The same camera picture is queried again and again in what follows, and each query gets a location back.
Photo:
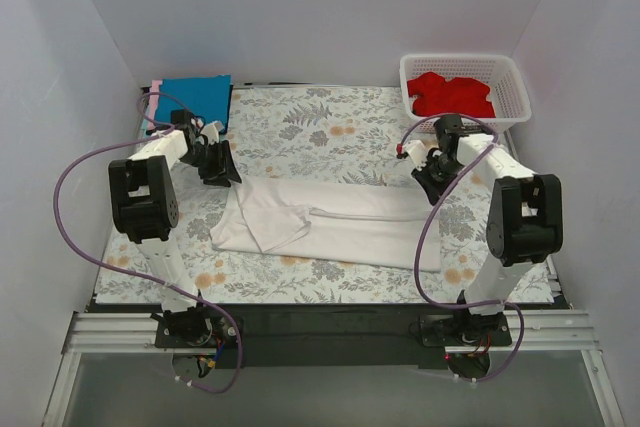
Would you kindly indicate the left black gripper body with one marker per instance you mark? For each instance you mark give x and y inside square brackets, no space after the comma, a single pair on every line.
[216,161]

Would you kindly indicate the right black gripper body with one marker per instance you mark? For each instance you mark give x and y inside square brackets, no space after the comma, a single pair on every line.
[430,177]

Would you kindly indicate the white t shirt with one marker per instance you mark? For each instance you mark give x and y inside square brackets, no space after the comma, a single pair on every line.
[373,225]

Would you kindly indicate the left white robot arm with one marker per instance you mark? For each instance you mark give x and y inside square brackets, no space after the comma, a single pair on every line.
[145,209]

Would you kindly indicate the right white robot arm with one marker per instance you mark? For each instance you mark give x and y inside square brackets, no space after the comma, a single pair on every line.
[524,224]

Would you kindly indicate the blue folded t shirt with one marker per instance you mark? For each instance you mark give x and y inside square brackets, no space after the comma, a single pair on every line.
[204,96]

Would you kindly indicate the teal folded t shirt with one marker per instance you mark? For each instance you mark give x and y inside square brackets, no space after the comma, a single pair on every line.
[147,126]

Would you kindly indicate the red t shirt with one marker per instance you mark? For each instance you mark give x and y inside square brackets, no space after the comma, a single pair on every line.
[434,95]

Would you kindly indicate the pink folded t shirt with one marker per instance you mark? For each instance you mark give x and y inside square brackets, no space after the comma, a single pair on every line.
[153,98]

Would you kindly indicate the white plastic basket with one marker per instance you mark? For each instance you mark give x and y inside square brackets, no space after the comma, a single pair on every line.
[507,90]

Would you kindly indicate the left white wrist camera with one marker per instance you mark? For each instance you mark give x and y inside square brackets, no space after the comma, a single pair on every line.
[212,132]

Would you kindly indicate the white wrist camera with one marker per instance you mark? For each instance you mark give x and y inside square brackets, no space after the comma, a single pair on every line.
[212,132]
[417,152]

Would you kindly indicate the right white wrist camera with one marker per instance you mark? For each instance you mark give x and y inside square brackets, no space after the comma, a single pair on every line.
[417,152]

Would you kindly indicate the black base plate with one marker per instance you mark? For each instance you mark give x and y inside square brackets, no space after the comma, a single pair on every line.
[234,351]

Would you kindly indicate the aluminium mounting rail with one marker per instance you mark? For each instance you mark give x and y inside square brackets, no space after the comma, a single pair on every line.
[544,330]

